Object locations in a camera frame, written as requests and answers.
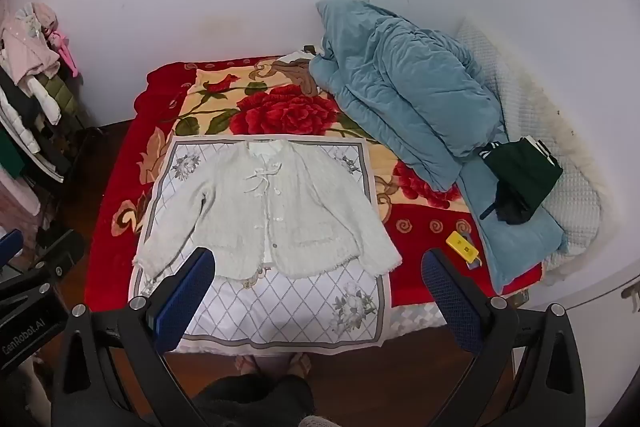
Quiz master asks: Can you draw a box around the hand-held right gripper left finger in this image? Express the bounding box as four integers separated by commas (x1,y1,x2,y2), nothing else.
52,247,217,427

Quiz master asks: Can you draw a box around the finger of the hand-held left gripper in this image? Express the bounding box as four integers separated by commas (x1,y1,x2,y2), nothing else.
0,229,24,269
30,230,87,283

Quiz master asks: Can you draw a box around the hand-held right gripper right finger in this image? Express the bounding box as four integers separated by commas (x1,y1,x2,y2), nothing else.
421,248,586,427

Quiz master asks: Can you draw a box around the white knit cardigan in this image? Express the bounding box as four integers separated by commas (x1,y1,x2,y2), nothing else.
132,139,403,280

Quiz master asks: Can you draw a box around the black clothes rack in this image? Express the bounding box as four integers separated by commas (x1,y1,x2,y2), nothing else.
27,107,103,258

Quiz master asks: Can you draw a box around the pink clothes hanger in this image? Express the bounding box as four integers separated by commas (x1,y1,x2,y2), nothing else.
49,28,81,78

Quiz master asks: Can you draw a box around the pale pink lace cloth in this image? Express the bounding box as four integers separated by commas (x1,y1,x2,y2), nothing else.
0,167,42,230

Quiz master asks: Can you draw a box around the yellow rectangular device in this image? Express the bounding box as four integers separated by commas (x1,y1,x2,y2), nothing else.
445,231,483,270

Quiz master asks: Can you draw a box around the blue pillow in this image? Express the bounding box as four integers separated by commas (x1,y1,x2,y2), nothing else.
457,157,568,294

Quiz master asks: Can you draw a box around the person's left foot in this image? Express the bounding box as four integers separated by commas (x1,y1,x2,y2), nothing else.
234,353,261,376

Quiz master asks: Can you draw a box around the person's foot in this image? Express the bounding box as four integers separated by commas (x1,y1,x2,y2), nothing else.
234,353,261,376
287,352,314,379

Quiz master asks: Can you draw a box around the person's right foot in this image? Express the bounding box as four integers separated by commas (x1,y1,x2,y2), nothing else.
287,352,314,379

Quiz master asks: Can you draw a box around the white puffer jacket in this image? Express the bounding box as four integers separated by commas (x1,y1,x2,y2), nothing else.
0,72,62,154

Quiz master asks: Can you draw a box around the dark green striped garment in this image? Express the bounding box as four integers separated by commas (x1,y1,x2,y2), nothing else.
477,136,564,225

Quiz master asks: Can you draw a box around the olive puffer jacket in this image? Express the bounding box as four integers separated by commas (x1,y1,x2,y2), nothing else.
34,71,77,120

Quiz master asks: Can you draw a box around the person's grey fuzzy clothing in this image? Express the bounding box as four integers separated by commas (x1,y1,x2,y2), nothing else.
299,414,347,427

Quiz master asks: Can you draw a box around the white quilted mattress pad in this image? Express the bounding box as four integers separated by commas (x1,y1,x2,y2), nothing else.
390,17,612,333

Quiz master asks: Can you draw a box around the pale pink jacket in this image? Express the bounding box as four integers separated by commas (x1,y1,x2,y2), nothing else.
0,3,62,84

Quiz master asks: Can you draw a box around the blue quilt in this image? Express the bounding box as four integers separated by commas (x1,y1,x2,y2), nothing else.
309,0,508,192

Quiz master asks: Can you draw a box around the red floral blanket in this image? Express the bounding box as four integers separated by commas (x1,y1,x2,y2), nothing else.
84,55,543,308

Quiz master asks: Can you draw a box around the white cloth piece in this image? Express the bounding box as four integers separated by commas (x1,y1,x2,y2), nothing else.
277,48,323,64

